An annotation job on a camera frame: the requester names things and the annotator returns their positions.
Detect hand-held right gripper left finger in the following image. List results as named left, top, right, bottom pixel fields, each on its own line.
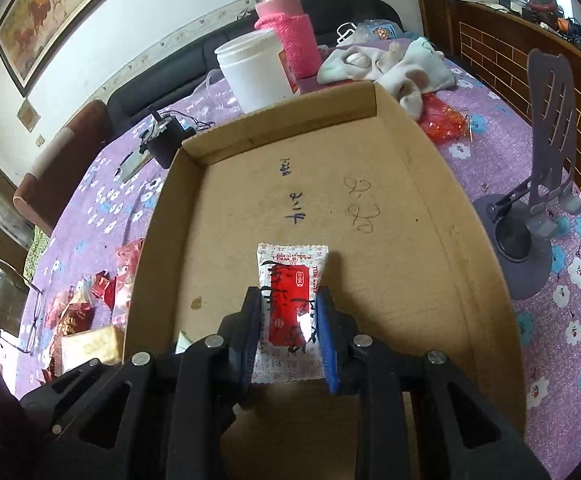
left=20, top=286, right=266, bottom=480

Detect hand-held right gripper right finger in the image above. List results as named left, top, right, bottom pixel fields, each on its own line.
left=315, top=286, right=556, bottom=480

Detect white snack packet red label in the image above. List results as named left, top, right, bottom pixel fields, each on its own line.
left=250, top=242, right=331, bottom=385

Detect shallow cardboard box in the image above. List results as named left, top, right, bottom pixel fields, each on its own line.
left=123, top=81, right=528, bottom=480

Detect pink cartoon snack packet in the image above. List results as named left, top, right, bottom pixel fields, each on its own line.
left=112, top=239, right=145, bottom=326

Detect beige biscuit packet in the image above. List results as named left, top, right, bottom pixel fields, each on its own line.
left=60, top=325, right=124, bottom=373

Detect small red candy packet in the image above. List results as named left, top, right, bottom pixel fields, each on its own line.
left=92, top=271, right=116, bottom=303

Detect dark red snack packet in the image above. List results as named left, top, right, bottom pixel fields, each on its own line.
left=53, top=290, right=95, bottom=336

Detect grey phone stand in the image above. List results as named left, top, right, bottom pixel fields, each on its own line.
left=471, top=49, right=581, bottom=301

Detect purple floral tablecloth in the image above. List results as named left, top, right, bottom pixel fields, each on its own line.
left=14, top=37, right=581, bottom=461

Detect black round container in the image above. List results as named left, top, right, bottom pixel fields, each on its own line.
left=143, top=107, right=198, bottom=168

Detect green patterned blanket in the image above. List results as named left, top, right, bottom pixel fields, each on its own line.
left=23, top=227, right=51, bottom=281

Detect red crinkled wrapper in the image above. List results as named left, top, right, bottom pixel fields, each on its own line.
left=417, top=92, right=471, bottom=146

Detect clear plastic cup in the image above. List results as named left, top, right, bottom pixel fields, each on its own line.
left=193, top=70, right=244, bottom=126

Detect brown armchair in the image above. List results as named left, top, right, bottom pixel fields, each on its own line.
left=13, top=100, right=114, bottom=236

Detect white plastic jar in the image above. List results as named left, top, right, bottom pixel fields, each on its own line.
left=214, top=29, right=300, bottom=115

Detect white cloth pile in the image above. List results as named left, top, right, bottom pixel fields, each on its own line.
left=317, top=37, right=458, bottom=120

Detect black leather sofa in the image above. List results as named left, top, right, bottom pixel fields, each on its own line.
left=106, top=0, right=403, bottom=136

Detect blue cartoon plastic bag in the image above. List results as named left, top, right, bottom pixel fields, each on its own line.
left=353, top=19, right=403, bottom=43

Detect pink sleeved thermos bottle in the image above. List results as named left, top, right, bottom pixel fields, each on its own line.
left=252, top=0, right=323, bottom=81

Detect wooden brick-pattern cabinet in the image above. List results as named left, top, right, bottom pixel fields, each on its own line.
left=410, top=0, right=581, bottom=221

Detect black red gadget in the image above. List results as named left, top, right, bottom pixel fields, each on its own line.
left=523, top=0, right=558, bottom=16

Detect framed horse painting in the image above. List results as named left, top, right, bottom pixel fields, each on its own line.
left=0, top=0, right=151, bottom=97

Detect purple frame eyeglasses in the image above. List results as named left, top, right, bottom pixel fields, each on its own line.
left=0, top=255, right=46, bottom=353

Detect small wall plaque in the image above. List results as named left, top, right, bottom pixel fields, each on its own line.
left=18, top=99, right=40, bottom=133

